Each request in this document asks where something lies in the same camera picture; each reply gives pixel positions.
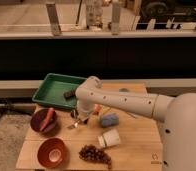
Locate bunch of dark grapes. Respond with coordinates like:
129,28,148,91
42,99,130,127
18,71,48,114
79,145,112,169

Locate orange carrot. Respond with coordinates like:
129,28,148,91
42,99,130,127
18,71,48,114
40,108,54,131

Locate yellow wooden utensil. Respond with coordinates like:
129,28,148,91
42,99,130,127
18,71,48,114
100,108,111,115

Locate small metal cup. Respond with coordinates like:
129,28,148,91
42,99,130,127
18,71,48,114
70,109,78,119

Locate blue sponge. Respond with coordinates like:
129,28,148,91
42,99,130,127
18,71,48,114
99,113,119,128

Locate light blue cloth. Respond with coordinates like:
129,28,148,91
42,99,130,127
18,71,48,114
119,88,138,119

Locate green plastic tray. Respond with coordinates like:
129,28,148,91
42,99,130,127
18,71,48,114
32,73,85,110

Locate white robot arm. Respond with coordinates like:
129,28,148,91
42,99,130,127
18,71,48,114
76,76,196,171

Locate orange fruit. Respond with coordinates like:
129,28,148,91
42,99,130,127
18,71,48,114
93,104,102,115

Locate dark brown block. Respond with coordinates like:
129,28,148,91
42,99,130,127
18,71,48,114
63,89,76,100

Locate purple bowl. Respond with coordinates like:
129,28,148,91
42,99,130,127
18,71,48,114
30,108,57,134

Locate orange-brown bowl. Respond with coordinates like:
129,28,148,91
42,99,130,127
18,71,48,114
37,138,67,169

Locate white cup lying sideways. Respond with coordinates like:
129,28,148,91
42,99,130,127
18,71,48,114
98,129,121,148

